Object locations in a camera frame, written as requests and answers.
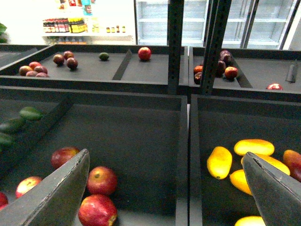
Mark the black rear left tray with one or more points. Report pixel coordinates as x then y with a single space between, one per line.
79 67

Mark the black shelf upright post right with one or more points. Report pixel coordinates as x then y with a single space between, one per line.
219 12

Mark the yellow mango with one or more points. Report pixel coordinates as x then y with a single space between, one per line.
219 162
250 221
259 146
275 163
238 180

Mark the yellow mango bottom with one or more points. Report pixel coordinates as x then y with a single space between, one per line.
250 221

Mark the shelf with bottles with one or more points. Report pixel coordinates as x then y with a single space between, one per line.
89 21

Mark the red apple front left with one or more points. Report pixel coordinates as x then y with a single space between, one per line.
26 185

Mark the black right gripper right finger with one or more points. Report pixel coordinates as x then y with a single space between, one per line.
276 194

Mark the black front right tray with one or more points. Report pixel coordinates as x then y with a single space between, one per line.
223 121

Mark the black shelf upright post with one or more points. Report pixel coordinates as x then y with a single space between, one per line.
219 12
174 41

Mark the red mango right edge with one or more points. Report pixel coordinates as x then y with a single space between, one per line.
292 160

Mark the red apple front upper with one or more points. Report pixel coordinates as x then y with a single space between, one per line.
61 156

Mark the red apple front bottom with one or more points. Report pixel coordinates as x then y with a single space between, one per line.
97 210

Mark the green avocado lower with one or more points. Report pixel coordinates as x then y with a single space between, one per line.
6 141

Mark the glass door refrigerator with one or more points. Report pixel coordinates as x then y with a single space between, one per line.
252 24

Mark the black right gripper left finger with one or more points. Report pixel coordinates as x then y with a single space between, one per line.
54 201

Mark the red apple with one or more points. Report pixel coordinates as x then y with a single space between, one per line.
102 180
61 156
97 210
26 185
144 53

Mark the black rear right tray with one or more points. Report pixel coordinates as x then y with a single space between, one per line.
263 76

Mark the red apple left edge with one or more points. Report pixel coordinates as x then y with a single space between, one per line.
3 200

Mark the black front left tray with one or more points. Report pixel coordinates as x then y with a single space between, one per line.
141 137

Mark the red apple rear centre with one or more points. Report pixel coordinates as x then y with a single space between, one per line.
144 53

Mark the green avocado middle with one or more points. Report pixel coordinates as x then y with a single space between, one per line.
12 126

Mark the black tray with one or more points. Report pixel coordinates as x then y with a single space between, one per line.
141 137
263 76
79 67
223 121

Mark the dark green avocado rear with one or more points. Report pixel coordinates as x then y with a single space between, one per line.
103 56

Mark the red apple front middle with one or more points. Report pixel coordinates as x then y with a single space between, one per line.
102 180

